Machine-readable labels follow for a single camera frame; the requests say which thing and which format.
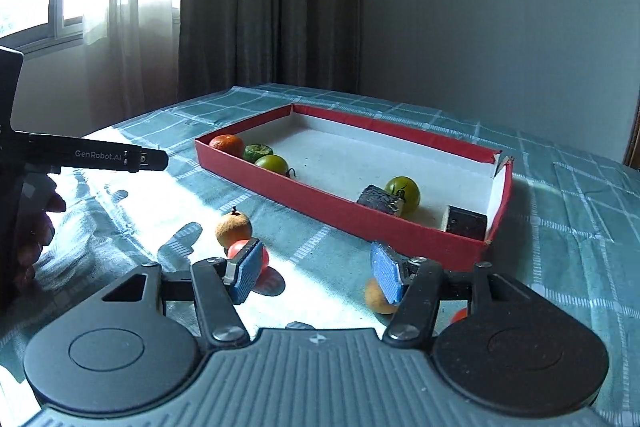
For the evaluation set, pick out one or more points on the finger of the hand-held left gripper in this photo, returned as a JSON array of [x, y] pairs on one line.
[[100, 153]]

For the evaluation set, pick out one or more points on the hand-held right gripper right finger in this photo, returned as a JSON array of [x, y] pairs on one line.
[[387, 276]]

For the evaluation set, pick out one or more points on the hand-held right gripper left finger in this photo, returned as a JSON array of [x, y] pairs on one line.
[[246, 272]]

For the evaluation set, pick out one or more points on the small red tomato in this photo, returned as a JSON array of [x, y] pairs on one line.
[[458, 315], [245, 251]]

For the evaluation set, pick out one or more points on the grey rough food piece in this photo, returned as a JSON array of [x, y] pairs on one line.
[[381, 199]]

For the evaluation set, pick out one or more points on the yellow-green tomato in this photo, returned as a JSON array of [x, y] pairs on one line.
[[405, 193], [273, 163]]

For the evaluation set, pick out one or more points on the dark brown block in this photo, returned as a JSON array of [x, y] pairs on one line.
[[466, 223]]

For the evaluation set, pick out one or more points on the shallow red cardboard box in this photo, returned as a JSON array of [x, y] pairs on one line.
[[360, 167]]

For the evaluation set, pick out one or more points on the green cucumber piece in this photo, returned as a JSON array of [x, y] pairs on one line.
[[258, 151]]

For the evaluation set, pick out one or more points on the orange mandarin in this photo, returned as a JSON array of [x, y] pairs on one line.
[[226, 142]]

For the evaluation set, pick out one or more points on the person's left hand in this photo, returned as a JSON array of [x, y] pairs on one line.
[[44, 227]]

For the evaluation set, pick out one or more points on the tan round fruit with stem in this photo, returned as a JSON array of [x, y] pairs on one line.
[[232, 228]]

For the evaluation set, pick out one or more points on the sheer white curtain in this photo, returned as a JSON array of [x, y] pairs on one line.
[[132, 7]]

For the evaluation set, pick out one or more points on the teal checkered tablecloth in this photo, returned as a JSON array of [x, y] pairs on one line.
[[560, 237]]

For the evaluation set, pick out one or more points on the dark wooden frame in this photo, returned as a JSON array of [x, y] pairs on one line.
[[633, 137]]

